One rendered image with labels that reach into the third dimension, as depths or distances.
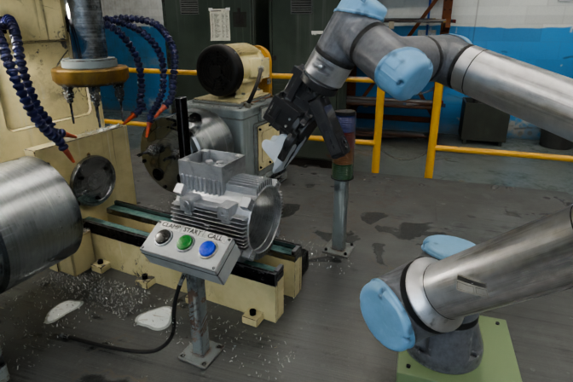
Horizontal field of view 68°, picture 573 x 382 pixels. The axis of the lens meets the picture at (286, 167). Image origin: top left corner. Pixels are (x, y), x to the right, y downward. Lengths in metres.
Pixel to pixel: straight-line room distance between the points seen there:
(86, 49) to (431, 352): 1.00
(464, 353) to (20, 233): 0.86
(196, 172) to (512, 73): 0.65
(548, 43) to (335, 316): 5.34
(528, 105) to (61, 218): 0.87
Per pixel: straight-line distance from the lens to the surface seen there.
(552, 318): 1.20
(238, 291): 1.02
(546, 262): 0.57
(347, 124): 1.12
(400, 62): 0.64
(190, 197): 0.96
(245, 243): 0.92
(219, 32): 4.42
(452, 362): 0.90
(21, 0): 1.33
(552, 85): 0.68
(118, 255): 1.24
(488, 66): 0.71
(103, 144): 1.32
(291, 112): 0.76
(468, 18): 5.92
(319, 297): 1.09
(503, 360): 0.98
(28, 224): 0.96
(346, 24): 0.70
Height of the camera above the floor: 1.45
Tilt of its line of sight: 19 degrees down
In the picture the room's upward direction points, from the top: straight up
